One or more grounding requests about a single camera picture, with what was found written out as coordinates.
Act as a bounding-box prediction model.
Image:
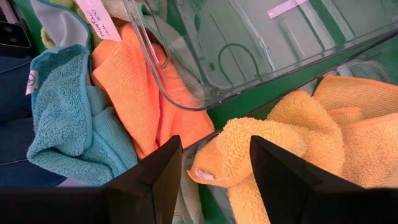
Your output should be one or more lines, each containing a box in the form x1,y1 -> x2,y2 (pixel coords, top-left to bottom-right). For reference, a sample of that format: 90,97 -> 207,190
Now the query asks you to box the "white handwritten paper tag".
74,0 -> 123,43

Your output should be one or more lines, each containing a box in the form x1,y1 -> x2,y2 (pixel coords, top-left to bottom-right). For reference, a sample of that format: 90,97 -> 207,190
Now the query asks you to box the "black table-level camera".
0,20 -> 34,58

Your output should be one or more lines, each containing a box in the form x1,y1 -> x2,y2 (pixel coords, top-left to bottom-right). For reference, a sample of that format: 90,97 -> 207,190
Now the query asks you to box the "white tape strip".
266,0 -> 309,19

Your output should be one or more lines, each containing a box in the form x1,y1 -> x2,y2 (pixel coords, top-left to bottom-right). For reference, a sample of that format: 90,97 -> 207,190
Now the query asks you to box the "grey towel with teal trim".
29,0 -> 91,52

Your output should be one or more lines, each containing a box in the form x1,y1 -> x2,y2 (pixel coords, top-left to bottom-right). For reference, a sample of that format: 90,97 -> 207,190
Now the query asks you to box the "orange microfiber towel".
91,22 -> 216,161

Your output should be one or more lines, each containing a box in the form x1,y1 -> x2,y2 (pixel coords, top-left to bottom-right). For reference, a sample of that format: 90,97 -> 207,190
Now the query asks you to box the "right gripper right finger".
249,135 -> 398,224

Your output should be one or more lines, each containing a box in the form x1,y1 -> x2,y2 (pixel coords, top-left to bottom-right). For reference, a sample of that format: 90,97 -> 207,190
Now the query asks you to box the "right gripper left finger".
0,135 -> 183,224

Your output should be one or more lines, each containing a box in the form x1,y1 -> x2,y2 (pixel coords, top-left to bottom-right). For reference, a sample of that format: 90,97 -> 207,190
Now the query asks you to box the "teal microfiber towel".
26,44 -> 140,187

